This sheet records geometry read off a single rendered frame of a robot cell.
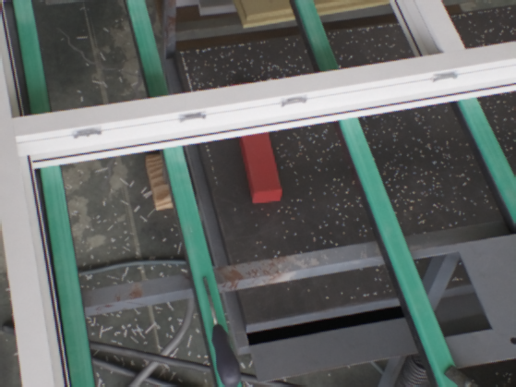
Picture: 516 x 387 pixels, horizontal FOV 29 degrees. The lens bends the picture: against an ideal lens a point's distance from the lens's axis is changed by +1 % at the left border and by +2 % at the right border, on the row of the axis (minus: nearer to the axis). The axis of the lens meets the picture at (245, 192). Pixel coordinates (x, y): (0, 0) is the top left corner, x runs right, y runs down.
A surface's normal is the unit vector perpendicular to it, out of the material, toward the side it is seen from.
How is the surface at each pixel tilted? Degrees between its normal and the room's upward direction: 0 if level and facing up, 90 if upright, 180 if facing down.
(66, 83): 0
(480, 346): 0
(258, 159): 0
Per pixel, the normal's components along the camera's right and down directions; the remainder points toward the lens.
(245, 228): 0.07, -0.58
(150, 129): 0.25, 0.80
